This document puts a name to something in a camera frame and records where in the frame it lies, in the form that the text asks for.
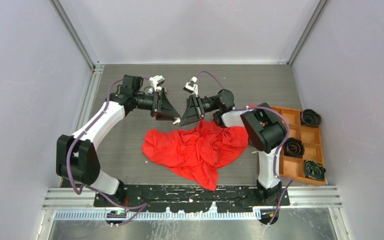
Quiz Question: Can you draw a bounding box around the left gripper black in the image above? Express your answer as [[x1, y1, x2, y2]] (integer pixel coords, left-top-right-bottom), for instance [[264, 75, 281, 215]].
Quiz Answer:
[[133, 88, 179, 122]]

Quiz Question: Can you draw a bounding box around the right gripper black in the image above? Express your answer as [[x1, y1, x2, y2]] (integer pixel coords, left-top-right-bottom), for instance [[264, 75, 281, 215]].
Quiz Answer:
[[178, 94, 220, 127]]

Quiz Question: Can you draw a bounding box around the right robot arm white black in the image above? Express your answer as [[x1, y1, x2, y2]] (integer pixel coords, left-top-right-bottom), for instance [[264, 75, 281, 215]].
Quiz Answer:
[[179, 89, 289, 206]]

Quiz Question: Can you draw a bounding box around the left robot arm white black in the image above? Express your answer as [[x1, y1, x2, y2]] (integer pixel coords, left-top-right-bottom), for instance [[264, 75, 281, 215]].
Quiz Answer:
[[56, 75, 180, 207]]

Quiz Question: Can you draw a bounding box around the red cloth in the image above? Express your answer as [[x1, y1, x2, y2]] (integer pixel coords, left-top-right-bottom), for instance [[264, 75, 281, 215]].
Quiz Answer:
[[141, 120, 249, 191]]

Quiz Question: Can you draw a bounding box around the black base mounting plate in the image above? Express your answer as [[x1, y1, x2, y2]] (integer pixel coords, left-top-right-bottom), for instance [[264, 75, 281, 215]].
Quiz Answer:
[[110, 184, 281, 213]]

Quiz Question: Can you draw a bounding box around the orange compartment tray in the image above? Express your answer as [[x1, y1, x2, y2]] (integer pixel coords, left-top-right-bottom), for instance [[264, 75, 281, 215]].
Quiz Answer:
[[272, 106, 327, 186]]

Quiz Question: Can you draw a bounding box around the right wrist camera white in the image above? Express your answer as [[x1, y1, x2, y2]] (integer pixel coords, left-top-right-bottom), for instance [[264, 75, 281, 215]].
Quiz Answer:
[[183, 76, 199, 96]]

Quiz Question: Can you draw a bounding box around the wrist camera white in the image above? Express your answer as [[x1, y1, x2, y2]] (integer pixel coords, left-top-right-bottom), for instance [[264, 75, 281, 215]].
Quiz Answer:
[[144, 75, 165, 94], [183, 76, 199, 96]]

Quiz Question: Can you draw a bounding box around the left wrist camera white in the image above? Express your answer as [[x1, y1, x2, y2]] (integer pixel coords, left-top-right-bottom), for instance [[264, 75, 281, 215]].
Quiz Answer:
[[144, 75, 165, 94]]

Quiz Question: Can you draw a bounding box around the black coiled strap middle compartment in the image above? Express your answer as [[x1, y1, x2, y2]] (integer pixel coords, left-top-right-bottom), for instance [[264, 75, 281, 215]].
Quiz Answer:
[[283, 137, 306, 159]]

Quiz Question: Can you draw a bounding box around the black coiled strap compartment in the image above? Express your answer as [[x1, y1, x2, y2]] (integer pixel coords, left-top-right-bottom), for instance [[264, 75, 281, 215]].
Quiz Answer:
[[283, 137, 306, 159], [303, 160, 327, 181]]

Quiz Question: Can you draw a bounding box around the black coiled strap outside tray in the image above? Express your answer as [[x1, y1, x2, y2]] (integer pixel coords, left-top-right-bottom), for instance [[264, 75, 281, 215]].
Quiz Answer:
[[300, 108, 322, 128]]

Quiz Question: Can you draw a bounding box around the slotted cable duct grey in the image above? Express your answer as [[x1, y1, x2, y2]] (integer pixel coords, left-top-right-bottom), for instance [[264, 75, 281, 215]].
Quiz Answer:
[[54, 209, 261, 221]]

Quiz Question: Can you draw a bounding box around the black coiled strap lower compartment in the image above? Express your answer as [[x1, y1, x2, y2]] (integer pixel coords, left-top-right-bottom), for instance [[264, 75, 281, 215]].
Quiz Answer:
[[303, 160, 327, 181]]

